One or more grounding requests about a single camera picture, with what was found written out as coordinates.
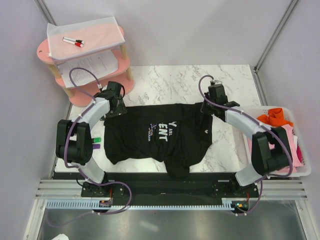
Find printed paper sheets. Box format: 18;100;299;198
58;50;119;88

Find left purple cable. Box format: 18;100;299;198
44;67;133;227

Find pink three-tier wooden shelf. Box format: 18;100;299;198
37;22;134;107

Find black printed t-shirt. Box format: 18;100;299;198
104;102;213;178

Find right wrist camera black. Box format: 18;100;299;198
208;84;226;100

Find white slotted cable duct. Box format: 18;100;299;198
45;199;235;211

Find red cap whiteboard marker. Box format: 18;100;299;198
63;39;84;48

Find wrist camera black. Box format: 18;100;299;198
208;84;226;100
106;81;126;97

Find pink t-shirt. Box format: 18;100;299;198
244;125;304;173

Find white mesh zipper pouch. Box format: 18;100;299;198
46;16;125;62

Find aluminium rail frame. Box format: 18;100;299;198
36;179;307;201

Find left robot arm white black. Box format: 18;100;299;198
55;89;127;197

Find green cap marker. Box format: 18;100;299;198
91;137;102;144

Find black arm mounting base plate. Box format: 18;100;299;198
81;172;259;205

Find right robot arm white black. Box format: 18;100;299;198
202;97;293;197

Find magenta garment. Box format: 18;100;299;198
296;145;304;166

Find orange t-shirt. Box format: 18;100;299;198
257;107;294;127

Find black cap whiteboard marker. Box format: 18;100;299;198
63;36;85;45

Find white plastic laundry basket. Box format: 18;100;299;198
242;106;311;178

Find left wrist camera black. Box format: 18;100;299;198
106;81;126;97

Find purple cap marker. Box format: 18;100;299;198
92;143;101;150

